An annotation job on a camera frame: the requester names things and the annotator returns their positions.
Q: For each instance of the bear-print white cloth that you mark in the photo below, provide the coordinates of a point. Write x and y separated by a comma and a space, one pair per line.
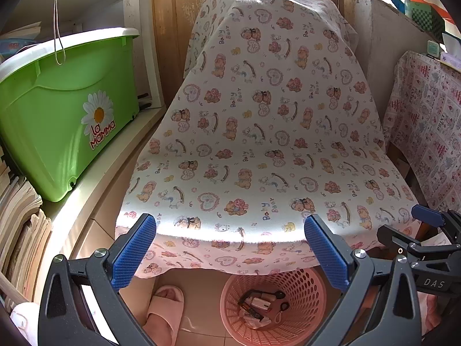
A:
281, 115

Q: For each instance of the black coffee sachet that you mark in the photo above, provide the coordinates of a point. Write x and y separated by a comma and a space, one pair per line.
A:
248, 308

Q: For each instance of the black plastic piece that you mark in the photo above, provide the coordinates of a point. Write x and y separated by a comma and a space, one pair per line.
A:
275, 293

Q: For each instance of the pink plastic mesh basket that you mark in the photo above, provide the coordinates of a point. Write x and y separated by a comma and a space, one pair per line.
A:
306, 295

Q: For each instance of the cream curved cabinet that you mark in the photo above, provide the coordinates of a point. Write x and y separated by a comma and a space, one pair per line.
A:
101, 194

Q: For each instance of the green plastic storage box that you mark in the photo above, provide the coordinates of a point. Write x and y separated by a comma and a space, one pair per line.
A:
65, 122

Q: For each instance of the pink slipper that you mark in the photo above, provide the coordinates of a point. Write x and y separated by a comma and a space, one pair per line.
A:
164, 313

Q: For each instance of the wooden door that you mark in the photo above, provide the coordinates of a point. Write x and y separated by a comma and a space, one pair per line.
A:
173, 25

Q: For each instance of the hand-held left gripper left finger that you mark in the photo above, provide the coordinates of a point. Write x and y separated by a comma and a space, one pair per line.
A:
135, 248

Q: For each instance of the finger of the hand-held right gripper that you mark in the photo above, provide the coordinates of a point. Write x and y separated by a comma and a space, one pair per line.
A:
428, 216
394, 241

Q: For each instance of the stack of books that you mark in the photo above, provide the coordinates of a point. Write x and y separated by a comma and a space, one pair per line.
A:
21, 223

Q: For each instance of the white tissue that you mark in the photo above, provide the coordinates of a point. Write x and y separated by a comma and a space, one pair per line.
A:
257, 321

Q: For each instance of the pink patchwork-print cloth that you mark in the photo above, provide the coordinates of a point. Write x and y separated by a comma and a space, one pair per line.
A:
428, 126

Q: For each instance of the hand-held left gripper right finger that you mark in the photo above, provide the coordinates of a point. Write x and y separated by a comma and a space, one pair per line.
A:
326, 252

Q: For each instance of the white side cabinet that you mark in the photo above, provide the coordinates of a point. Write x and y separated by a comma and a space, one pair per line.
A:
385, 32

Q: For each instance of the green checkered board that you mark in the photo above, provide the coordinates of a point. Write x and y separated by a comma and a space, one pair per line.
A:
426, 18

